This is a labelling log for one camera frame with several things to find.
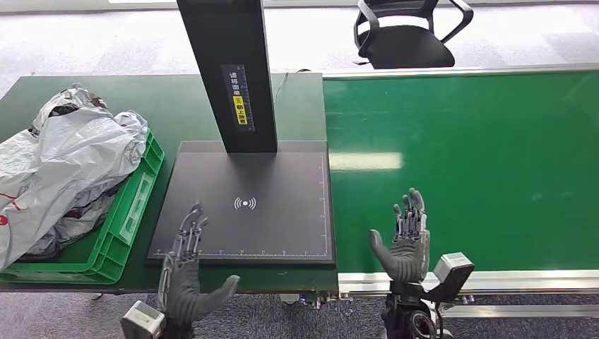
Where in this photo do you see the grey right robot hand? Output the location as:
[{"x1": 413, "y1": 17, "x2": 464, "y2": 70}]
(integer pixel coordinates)
[{"x1": 368, "y1": 188, "x2": 431, "y2": 285}]

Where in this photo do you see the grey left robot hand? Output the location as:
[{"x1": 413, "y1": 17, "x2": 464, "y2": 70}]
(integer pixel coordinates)
[{"x1": 156, "y1": 203, "x2": 241, "y2": 329}]

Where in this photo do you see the large grey plastic mailer package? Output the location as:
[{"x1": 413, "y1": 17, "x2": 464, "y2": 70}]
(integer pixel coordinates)
[{"x1": 0, "y1": 83, "x2": 141, "y2": 272}]

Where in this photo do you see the small grey mailer package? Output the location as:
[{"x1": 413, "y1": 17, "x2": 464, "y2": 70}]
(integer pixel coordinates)
[{"x1": 20, "y1": 191, "x2": 117, "y2": 261}]

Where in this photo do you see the black inbound scanner machine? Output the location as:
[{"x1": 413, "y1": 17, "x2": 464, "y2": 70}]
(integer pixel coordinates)
[{"x1": 146, "y1": 0, "x2": 337, "y2": 268}]

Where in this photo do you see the green conveyor belt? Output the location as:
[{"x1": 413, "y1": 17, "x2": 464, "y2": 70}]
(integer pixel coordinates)
[{"x1": 322, "y1": 70, "x2": 599, "y2": 274}]

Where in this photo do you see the green plastic crate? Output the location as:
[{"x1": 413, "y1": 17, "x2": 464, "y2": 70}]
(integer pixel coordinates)
[{"x1": 0, "y1": 131, "x2": 165, "y2": 286}]

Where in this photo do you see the dark green table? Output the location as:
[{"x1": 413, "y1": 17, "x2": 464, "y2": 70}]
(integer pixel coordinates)
[{"x1": 0, "y1": 72, "x2": 340, "y2": 296}]

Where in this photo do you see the yellow and black scanner label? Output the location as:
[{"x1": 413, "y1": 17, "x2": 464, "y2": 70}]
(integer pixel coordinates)
[{"x1": 220, "y1": 64, "x2": 256, "y2": 133}]

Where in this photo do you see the black office chair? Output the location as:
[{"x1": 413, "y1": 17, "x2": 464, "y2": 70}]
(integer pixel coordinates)
[{"x1": 352, "y1": 0, "x2": 475, "y2": 70}]

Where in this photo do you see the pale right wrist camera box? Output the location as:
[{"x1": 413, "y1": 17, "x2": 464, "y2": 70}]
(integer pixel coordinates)
[{"x1": 432, "y1": 251, "x2": 476, "y2": 304}]

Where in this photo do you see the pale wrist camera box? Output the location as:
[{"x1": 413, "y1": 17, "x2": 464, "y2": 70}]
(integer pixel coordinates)
[
  {"x1": 120, "y1": 300, "x2": 166, "y2": 339},
  {"x1": 432, "y1": 251, "x2": 476, "y2": 304}
]

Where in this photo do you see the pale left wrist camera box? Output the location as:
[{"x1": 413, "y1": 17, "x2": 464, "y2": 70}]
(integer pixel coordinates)
[{"x1": 120, "y1": 300, "x2": 166, "y2": 339}]

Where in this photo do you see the aluminium conveyor frame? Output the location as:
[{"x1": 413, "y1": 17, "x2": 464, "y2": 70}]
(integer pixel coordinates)
[{"x1": 321, "y1": 63, "x2": 599, "y2": 323}]

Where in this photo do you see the thin black cable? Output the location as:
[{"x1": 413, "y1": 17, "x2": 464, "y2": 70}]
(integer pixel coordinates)
[{"x1": 273, "y1": 68, "x2": 312, "y2": 105}]

